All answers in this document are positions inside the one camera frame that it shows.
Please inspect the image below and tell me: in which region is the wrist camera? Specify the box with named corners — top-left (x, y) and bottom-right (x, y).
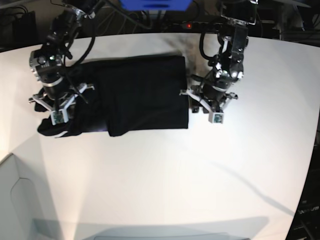
top-left (208, 112), bottom-right (224, 124)
top-left (50, 110), bottom-right (69, 126)

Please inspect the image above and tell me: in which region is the black T-shirt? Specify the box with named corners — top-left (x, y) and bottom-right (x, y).
top-left (37, 55), bottom-right (189, 137)

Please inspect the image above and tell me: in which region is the blue box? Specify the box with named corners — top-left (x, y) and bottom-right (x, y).
top-left (120, 0), bottom-right (192, 11)

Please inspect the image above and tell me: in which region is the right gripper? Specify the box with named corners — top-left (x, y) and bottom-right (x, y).
top-left (28, 78), bottom-right (95, 115)

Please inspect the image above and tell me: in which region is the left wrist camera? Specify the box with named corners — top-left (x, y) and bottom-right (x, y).
top-left (208, 112), bottom-right (224, 124)

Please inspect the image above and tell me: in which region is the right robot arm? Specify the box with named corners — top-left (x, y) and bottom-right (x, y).
top-left (29, 0), bottom-right (105, 113)

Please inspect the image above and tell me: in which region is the black power strip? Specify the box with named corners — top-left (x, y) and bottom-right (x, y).
top-left (171, 21), bottom-right (223, 33)

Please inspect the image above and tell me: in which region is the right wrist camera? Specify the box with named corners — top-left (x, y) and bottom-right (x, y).
top-left (50, 110), bottom-right (69, 126)

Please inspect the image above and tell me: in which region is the white storage bin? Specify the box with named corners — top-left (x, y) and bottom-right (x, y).
top-left (0, 153), bottom-right (64, 240)

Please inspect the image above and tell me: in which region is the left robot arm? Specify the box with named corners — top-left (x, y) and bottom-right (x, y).
top-left (181, 0), bottom-right (259, 115)

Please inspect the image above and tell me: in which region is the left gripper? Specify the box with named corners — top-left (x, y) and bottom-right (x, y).
top-left (179, 79), bottom-right (239, 114)

